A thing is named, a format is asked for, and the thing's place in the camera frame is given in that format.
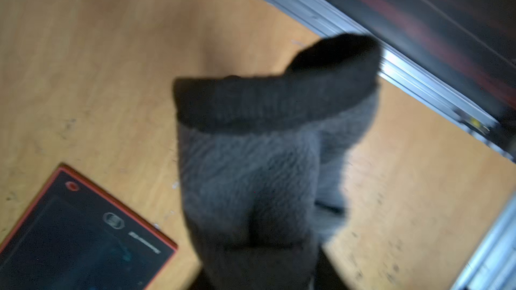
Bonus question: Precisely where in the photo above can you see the aluminium frame right post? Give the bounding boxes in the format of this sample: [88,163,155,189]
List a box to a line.
[451,196,516,290]

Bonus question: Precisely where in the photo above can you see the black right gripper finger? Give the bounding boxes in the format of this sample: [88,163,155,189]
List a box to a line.
[314,248,351,290]

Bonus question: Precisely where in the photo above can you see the red drawing tablet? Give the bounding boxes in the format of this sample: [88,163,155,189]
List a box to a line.
[1,164,178,289]

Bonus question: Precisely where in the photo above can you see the dark grey wiping cloth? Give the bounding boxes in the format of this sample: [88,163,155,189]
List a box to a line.
[173,39,379,289]

